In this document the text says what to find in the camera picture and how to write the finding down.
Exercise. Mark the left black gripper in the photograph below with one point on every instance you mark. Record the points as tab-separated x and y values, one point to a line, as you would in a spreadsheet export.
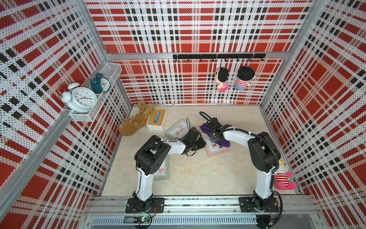
202	145

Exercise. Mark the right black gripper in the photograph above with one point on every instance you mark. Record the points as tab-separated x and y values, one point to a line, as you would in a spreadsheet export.
211	134

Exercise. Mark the purple microfiber cloth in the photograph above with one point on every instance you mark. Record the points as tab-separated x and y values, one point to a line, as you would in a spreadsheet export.
205	128

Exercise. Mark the green frame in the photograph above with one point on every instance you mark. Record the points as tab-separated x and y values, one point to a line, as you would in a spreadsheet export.
178	130

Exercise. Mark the pink picture frame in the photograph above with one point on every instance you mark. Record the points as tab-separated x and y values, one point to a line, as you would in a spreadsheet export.
213	149

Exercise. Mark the pink object behind right arm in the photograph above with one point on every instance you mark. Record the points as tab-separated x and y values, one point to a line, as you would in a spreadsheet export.
282	176

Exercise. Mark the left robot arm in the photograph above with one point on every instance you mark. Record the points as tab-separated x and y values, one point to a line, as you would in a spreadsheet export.
151	156

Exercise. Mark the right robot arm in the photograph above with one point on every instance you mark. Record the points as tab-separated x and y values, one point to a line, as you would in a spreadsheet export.
264	156

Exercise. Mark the blue object on box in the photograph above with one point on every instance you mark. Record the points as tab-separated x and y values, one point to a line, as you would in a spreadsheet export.
156	118

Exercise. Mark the white box wooden lid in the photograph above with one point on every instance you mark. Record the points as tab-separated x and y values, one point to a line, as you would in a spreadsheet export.
160	125

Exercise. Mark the doll pink striped shirt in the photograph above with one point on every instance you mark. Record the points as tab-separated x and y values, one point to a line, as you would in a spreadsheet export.
221	77

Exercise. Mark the doll blue pants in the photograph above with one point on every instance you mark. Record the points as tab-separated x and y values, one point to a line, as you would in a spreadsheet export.
245	74

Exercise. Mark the brown plush toy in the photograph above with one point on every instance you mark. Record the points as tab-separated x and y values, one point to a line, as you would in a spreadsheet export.
129	126

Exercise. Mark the green circuit board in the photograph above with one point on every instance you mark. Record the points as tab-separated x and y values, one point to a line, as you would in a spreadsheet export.
141	219

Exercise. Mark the teal alarm clock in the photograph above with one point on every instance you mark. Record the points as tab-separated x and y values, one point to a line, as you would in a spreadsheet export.
100	84

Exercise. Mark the white alarm clock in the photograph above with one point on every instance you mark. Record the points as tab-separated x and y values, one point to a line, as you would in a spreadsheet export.
79	99

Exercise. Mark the green frame near arm base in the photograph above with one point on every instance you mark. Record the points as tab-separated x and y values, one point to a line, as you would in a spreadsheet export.
163	172

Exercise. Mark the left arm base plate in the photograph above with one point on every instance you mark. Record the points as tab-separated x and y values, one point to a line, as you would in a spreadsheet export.
152	205

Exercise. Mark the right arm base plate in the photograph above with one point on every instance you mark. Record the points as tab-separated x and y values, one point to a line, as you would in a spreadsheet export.
256	204

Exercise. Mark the black hook rail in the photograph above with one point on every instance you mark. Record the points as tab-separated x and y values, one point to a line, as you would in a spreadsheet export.
248	56

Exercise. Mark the white wire shelf basket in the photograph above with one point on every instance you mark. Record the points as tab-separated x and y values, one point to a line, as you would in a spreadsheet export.
110	71

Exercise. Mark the aluminium front rail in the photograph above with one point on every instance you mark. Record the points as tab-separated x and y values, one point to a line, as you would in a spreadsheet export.
201	205

